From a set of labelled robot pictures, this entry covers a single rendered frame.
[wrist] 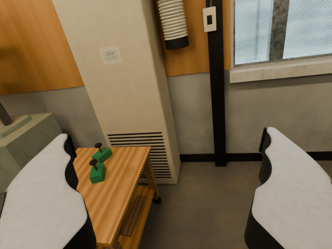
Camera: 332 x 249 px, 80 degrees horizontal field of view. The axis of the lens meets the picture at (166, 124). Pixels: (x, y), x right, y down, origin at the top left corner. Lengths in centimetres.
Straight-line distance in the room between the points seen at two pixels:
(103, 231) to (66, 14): 117
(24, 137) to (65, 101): 49
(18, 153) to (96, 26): 103
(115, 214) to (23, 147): 99
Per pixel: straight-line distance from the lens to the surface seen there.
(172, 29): 132
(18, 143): 176
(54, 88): 205
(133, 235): 138
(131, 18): 126
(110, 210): 106
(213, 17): 138
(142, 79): 131
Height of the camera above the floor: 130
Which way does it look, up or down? 29 degrees down
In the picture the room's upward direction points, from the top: 11 degrees counter-clockwise
